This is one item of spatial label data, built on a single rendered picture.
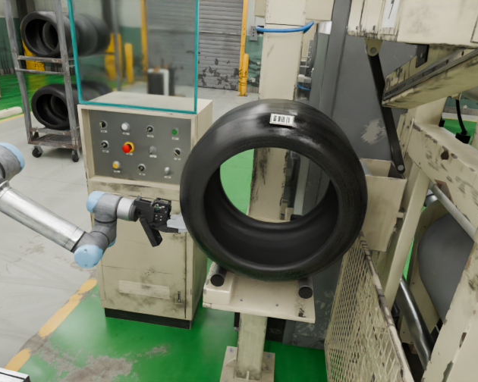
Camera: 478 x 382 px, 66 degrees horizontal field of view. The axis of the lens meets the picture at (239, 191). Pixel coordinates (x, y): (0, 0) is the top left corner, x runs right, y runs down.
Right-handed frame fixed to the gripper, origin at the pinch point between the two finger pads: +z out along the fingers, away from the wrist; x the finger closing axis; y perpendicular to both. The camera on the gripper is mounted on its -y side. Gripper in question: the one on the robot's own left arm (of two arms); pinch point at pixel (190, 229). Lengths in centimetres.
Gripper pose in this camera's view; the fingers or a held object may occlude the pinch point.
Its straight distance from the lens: 125.2
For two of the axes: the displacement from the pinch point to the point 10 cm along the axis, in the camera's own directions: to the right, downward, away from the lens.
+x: 1.3, -4.0, 9.1
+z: 9.7, 2.2, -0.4
